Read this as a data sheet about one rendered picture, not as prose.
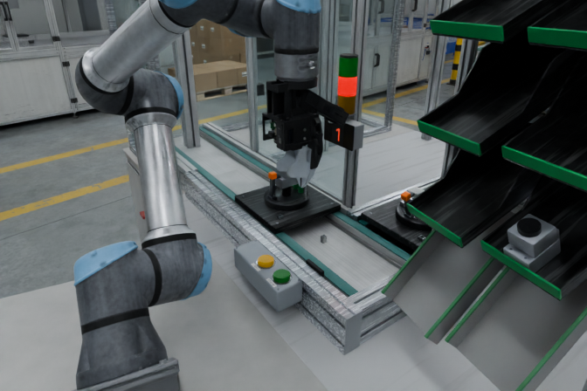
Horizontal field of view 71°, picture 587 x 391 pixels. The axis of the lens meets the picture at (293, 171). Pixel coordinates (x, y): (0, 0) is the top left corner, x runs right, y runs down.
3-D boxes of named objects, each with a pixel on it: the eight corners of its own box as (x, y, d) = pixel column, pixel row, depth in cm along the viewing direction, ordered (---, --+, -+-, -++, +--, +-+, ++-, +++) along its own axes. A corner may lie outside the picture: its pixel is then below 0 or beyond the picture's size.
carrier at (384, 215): (426, 257, 104) (433, 215, 99) (360, 218, 122) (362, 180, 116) (481, 229, 116) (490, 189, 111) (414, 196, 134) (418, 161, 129)
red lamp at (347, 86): (346, 97, 108) (347, 78, 106) (334, 93, 112) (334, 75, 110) (360, 94, 111) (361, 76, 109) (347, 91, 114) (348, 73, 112)
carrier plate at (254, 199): (275, 234, 113) (274, 228, 113) (234, 201, 131) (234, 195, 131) (341, 209, 126) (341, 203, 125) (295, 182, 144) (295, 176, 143)
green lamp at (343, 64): (347, 78, 106) (348, 58, 104) (334, 75, 110) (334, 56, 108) (361, 76, 109) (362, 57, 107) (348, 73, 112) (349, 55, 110)
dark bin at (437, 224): (461, 249, 67) (453, 217, 63) (409, 212, 77) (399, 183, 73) (582, 156, 72) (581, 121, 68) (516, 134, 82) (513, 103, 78)
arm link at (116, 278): (68, 332, 75) (59, 260, 79) (138, 315, 85) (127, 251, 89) (95, 318, 68) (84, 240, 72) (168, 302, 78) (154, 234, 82)
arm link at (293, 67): (301, 47, 74) (330, 52, 67) (300, 73, 75) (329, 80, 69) (265, 51, 70) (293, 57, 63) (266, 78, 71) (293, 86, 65)
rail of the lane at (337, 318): (344, 355, 87) (347, 316, 83) (185, 196, 154) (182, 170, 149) (362, 344, 90) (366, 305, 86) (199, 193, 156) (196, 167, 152)
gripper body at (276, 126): (262, 143, 76) (259, 77, 71) (300, 134, 80) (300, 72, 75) (285, 155, 70) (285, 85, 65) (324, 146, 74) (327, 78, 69)
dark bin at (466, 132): (479, 158, 60) (473, 116, 56) (419, 132, 71) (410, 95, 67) (611, 63, 65) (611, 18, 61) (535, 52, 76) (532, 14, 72)
